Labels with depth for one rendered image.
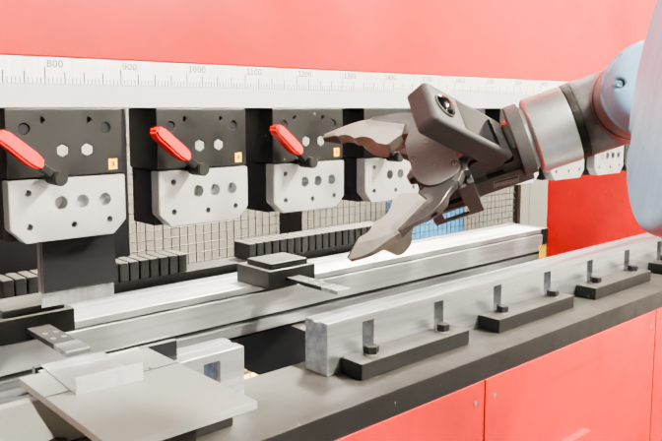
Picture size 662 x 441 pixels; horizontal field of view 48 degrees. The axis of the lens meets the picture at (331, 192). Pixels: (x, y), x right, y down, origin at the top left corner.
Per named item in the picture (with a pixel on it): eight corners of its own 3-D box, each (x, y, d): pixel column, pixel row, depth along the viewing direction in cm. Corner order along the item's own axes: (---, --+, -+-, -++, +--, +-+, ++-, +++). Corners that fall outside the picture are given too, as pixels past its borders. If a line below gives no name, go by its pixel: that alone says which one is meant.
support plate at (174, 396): (112, 457, 74) (112, 448, 74) (19, 385, 93) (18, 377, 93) (257, 409, 86) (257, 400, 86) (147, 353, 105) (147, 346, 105)
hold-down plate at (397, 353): (362, 381, 126) (362, 364, 126) (340, 373, 130) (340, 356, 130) (469, 344, 146) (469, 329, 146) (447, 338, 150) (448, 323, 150)
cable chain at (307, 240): (249, 261, 165) (248, 243, 164) (233, 257, 169) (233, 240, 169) (384, 238, 194) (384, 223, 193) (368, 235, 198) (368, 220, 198)
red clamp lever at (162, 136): (163, 123, 97) (212, 168, 102) (147, 123, 100) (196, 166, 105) (155, 134, 96) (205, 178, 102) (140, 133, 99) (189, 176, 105)
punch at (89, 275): (44, 309, 96) (41, 237, 95) (38, 306, 97) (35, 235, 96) (116, 296, 102) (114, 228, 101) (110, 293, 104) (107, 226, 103)
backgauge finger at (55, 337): (35, 373, 99) (33, 337, 99) (-26, 330, 118) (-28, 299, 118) (118, 353, 107) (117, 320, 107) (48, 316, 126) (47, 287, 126)
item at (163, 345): (41, 394, 96) (40, 372, 95) (33, 388, 98) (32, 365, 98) (176, 359, 109) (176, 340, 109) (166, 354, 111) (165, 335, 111)
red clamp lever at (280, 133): (283, 121, 110) (320, 161, 116) (266, 121, 113) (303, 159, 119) (276, 131, 109) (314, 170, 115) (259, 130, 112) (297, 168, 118)
